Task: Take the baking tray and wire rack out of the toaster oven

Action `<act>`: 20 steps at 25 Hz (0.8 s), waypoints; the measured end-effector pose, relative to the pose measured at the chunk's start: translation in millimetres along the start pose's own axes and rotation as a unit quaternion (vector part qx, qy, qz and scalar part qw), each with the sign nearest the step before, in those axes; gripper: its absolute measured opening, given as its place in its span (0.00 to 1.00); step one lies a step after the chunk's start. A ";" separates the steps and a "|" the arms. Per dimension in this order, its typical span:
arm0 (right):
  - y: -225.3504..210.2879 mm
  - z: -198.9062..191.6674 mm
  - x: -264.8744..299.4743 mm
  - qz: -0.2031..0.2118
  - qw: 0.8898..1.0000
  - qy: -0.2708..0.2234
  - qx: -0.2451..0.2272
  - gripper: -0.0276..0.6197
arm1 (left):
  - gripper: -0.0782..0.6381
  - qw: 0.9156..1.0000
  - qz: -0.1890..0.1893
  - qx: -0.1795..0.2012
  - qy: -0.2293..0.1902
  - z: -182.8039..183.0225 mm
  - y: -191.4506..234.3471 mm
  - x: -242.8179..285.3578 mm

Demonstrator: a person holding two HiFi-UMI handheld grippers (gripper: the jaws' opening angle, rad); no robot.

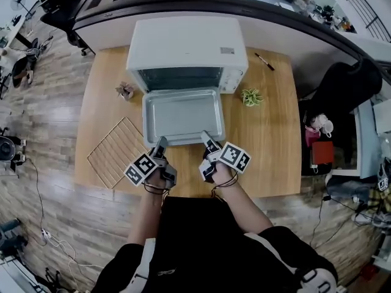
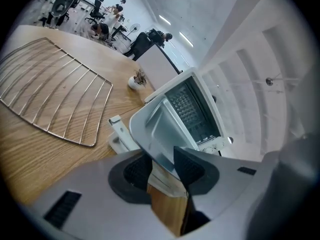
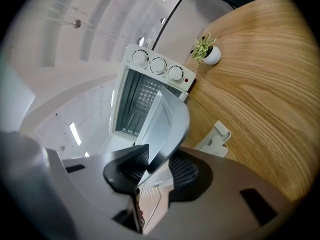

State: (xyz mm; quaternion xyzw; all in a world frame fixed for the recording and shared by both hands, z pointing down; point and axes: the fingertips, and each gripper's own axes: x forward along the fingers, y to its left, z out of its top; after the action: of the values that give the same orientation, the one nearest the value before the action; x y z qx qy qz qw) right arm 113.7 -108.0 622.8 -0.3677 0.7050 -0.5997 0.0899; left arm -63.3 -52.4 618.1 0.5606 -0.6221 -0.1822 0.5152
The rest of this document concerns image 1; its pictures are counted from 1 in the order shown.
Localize grey metal baking tray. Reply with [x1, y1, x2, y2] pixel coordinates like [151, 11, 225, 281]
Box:
[142, 89, 226, 148]

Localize white mug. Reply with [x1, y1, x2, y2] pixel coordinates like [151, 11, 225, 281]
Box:
[320, 120, 335, 139]

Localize black office chair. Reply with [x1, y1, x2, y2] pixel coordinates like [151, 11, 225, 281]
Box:
[40, 0, 95, 57]

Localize black round wheeled device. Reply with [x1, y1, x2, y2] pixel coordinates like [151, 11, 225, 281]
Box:
[0, 135, 27, 172]

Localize black chair with jacket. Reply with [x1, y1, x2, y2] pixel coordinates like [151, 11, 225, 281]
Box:
[298, 58, 382, 176]

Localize person's black clothing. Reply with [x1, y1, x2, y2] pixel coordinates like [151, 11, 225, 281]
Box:
[102, 195, 338, 293]

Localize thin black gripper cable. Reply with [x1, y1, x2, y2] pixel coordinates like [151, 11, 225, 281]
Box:
[210, 171, 239, 198]
[143, 181, 172, 195]

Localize small green potted plant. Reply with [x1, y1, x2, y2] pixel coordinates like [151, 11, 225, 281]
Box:
[240, 88, 265, 107]

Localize white floor cable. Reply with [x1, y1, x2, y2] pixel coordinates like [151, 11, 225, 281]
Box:
[47, 236, 104, 274]

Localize white toaster oven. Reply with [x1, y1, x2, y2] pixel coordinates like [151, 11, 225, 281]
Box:
[126, 19, 249, 95]

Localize person's right forearm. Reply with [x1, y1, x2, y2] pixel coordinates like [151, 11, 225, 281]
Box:
[212, 163, 274, 234]

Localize pink box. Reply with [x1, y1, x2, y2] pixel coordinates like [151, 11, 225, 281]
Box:
[305, 126, 321, 148]

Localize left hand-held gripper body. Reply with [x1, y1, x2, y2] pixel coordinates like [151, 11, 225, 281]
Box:
[123, 153, 178, 190]

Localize gold wire oven rack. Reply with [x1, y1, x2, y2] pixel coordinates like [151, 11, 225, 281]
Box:
[87, 116, 153, 190]

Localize black marker pen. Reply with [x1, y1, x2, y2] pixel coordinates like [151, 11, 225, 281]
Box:
[254, 52, 275, 71]

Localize person's left forearm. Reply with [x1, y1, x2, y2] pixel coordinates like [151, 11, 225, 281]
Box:
[126, 175, 164, 247]

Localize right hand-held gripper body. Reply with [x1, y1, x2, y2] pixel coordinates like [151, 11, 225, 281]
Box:
[199, 142, 252, 184]

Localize small pink potted plant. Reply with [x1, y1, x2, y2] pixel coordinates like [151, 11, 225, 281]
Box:
[115, 81, 135, 101]

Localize black standing fan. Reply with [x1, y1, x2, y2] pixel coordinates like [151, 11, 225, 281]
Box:
[10, 0, 34, 16]

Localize light blue desk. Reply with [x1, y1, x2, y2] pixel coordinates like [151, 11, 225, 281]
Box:
[354, 98, 391, 179]

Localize red book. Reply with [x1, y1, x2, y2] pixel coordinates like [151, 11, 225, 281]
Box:
[311, 141, 335, 165]

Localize pink white plush toy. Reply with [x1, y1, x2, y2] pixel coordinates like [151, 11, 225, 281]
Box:
[310, 114, 326, 131]

